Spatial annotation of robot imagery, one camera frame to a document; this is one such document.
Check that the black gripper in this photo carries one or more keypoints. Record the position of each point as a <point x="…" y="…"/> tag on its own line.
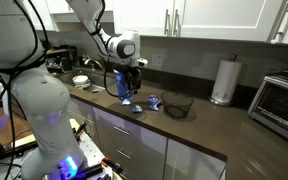
<point x="132" y="74"/>

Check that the small blue snack packet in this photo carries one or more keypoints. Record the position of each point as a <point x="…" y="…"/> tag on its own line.
<point x="136" y="108"/>
<point x="127" y="101"/>

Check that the large blue snack packet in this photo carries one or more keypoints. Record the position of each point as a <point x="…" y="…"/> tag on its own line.
<point x="154" y="101"/>

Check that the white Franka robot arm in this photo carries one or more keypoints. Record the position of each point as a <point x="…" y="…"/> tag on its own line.
<point x="40" y="100"/>

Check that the blue cardboard box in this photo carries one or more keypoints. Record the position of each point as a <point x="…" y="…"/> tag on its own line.
<point x="119" y="83"/>

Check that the steel kitchen sink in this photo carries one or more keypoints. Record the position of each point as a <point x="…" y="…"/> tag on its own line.
<point x="97" y="78"/>

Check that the chrome sink faucet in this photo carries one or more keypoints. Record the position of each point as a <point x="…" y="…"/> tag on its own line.
<point x="95" y="62"/>

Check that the white bowl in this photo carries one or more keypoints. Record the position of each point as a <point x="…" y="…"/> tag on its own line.
<point x="80" y="80"/>

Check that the white under-sink cabinet door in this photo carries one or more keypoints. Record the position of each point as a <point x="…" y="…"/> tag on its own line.
<point x="82" y="111"/>

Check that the white drawer stack front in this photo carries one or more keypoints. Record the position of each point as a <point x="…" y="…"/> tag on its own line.
<point x="140" y="146"/>

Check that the black screwdriver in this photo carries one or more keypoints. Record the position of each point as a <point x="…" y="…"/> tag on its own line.
<point x="80" y="128"/>

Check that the black coffee maker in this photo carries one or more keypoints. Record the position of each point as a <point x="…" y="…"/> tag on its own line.
<point x="71" y="55"/>

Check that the black bar tool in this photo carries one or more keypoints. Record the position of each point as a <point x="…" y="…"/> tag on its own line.
<point x="90" y="170"/>

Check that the white paper towel roll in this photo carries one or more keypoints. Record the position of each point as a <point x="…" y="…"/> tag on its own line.
<point x="226" y="81"/>

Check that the white lower cabinet door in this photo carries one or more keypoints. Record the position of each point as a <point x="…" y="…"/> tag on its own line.
<point x="190" y="163"/>

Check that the metal paper towel holder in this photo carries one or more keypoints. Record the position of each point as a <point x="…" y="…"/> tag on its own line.
<point x="233" y="57"/>

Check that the silver toaster oven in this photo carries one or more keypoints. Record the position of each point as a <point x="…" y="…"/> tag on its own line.
<point x="277" y="106"/>

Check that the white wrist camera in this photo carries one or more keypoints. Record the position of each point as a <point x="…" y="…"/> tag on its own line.
<point x="142" y="61"/>

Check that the white wall outlet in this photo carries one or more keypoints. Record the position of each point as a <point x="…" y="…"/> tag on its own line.
<point x="157" y="59"/>

